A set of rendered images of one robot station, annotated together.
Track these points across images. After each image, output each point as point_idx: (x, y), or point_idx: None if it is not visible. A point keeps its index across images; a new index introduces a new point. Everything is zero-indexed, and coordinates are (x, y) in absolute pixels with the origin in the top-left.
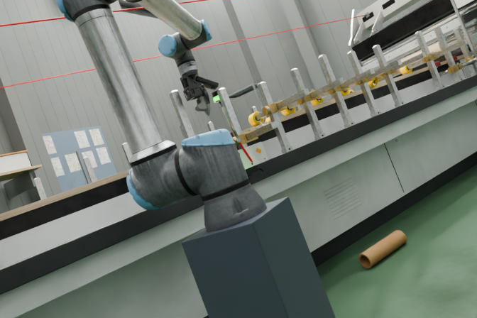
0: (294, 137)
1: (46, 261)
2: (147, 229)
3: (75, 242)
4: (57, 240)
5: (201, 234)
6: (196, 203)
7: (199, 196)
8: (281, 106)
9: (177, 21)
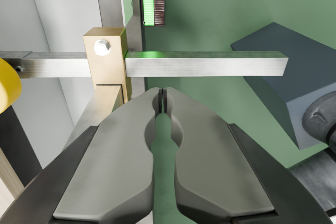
0: None
1: (154, 218)
2: (151, 147)
3: (153, 209)
4: None
5: (314, 139)
6: (147, 88)
7: (146, 82)
8: None
9: None
